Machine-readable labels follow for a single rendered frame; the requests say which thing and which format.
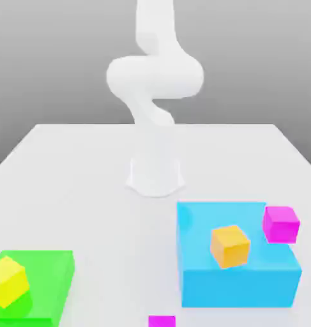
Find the small yellow cube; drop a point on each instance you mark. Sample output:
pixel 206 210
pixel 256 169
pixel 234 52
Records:
pixel 7 281

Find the large green box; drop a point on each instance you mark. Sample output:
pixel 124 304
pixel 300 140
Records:
pixel 53 278

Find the small magenta cube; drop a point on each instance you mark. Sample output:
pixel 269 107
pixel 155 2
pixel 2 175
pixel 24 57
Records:
pixel 281 224
pixel 161 321

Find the large blue box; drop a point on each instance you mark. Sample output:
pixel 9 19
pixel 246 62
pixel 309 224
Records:
pixel 237 286

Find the small orange cube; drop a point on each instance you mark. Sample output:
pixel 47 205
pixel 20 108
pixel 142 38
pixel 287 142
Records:
pixel 230 246

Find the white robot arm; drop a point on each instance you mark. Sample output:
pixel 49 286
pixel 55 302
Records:
pixel 155 76

